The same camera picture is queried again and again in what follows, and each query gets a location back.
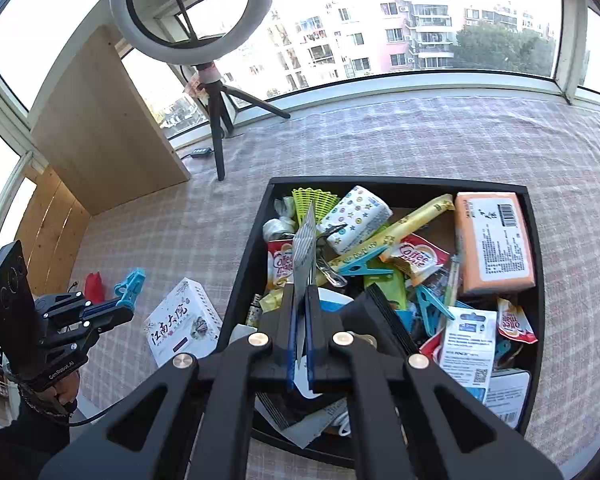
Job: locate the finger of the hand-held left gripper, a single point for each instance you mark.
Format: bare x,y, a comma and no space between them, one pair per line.
100,309
110,321

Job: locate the crumpled clear bag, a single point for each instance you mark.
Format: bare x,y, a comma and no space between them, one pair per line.
280,227

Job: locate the green packet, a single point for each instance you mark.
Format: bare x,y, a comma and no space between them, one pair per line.
390,292

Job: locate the blue clothes peg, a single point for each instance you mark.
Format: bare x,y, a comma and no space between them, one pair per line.
430,305
130,285
360,265

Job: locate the white paper packet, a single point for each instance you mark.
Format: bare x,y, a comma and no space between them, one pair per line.
242,332

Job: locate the person's left forearm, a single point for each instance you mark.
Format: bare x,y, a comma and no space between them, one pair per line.
25,440

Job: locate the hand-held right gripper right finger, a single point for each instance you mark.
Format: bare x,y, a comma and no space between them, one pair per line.
311,340

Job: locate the grey nonwoven pouch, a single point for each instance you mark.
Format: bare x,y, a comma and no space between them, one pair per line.
310,427

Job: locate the grey card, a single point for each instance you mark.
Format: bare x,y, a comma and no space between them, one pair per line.
305,245

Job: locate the black tray container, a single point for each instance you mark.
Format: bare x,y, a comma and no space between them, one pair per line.
252,250

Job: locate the patterned tissue pack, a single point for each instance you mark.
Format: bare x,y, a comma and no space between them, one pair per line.
355,220

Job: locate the white printed box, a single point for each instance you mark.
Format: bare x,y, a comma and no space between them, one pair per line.
180,325

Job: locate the orange pack white label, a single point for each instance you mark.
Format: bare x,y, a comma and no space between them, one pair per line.
490,245

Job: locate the white square power bank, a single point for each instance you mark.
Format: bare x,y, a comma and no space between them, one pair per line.
510,395

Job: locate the person's left hand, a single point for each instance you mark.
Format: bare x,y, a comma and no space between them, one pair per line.
66,394

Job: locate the large wooden board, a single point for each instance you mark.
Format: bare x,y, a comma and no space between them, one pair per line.
105,135

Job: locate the long yellow paper packet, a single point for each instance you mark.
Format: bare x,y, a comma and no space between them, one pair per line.
410,222

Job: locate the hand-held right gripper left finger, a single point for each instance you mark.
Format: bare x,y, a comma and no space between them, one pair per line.
291,340

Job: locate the red fabric pouch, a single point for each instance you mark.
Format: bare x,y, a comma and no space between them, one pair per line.
95,287

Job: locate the metal carabiner with keys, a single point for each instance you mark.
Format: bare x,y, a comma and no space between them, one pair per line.
330,272

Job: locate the black tripod stand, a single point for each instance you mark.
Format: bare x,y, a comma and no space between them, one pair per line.
217,135

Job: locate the pine slat panel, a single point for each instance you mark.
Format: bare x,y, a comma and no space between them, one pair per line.
50,225

